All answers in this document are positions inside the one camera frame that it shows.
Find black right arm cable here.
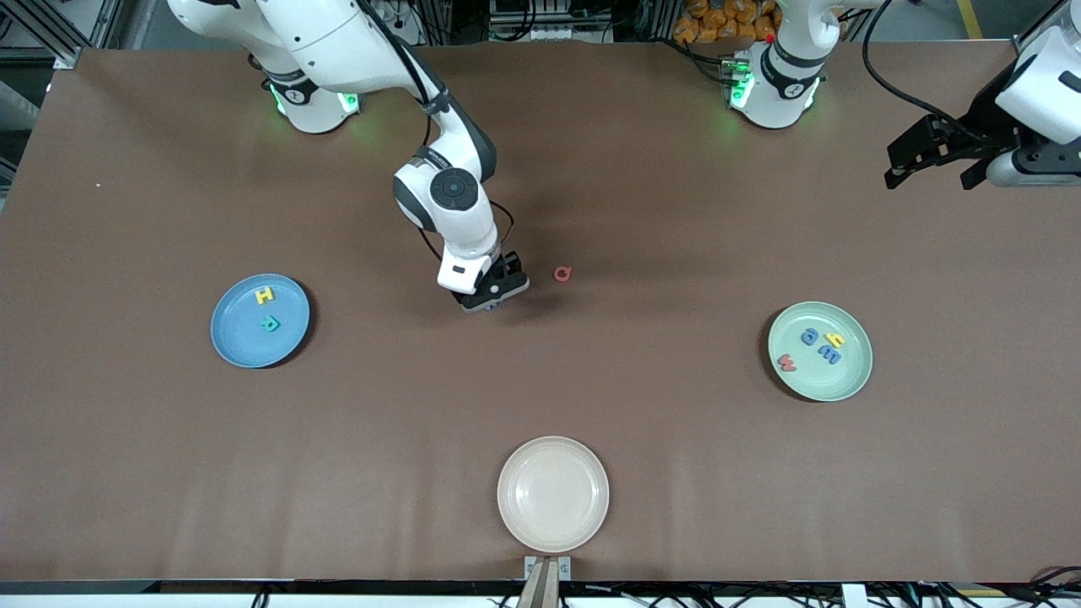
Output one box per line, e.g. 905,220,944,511
355,0,516,263

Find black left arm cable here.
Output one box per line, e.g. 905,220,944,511
861,0,981,140

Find brown table cover sheet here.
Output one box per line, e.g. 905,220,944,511
0,42,1081,584

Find aluminium frame post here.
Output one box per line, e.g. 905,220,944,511
1013,0,1081,60
0,0,95,70

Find beige plate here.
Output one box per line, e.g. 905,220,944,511
497,436,611,555

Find tangled black cables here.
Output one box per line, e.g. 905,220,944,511
878,564,1081,608

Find blue plate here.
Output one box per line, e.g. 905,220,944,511
210,273,312,370

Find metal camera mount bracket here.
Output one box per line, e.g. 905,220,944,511
524,555,573,608

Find bag of orange objects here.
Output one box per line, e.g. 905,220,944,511
673,0,780,45

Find white power strip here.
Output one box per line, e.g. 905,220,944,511
488,0,615,43

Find green plate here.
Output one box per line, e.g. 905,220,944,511
767,301,874,403

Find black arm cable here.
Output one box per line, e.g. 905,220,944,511
861,0,981,140
355,0,516,263

